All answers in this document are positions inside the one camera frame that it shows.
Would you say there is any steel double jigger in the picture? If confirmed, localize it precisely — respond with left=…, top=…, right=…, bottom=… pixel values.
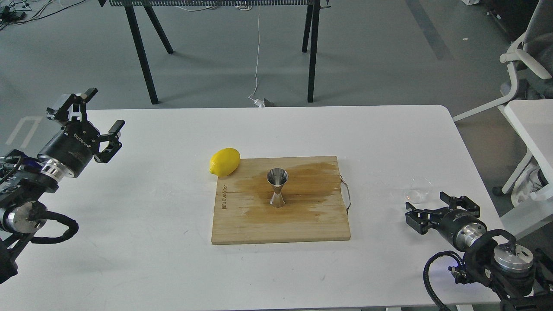
left=267, top=168, right=289, bottom=208

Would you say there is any floor cables bundle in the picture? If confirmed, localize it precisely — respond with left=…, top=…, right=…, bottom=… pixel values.
left=0, top=0, right=87, bottom=31

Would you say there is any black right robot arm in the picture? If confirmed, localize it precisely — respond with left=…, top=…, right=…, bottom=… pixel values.
left=405, top=192, right=553, bottom=311

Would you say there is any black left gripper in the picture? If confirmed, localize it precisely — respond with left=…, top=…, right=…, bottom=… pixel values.
left=38, top=88, right=126, bottom=178

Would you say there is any yellow lemon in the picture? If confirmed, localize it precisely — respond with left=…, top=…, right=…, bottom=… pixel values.
left=209, top=147, right=241, bottom=177

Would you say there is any white office chair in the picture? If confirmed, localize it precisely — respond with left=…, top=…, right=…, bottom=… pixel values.
left=452, top=0, right=553, bottom=122

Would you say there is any black metal table frame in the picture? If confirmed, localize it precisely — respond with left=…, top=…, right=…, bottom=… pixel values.
left=98, top=0, right=331, bottom=106

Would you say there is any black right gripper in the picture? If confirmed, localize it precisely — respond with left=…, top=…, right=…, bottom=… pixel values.
left=405, top=191, right=487, bottom=252

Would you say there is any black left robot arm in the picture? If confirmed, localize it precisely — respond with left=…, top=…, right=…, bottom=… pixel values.
left=0, top=88, right=125, bottom=282

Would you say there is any wooden cutting board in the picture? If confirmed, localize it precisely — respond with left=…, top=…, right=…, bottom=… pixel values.
left=211, top=156, right=351, bottom=245

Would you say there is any white hanging cable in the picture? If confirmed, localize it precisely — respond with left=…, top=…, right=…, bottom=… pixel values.
left=248, top=0, right=275, bottom=108

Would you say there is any white side table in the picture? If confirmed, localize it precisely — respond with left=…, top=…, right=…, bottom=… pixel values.
left=493, top=100, right=553, bottom=238

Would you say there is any small clear glass cup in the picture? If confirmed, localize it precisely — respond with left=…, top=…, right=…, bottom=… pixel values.
left=405, top=177, right=433, bottom=204

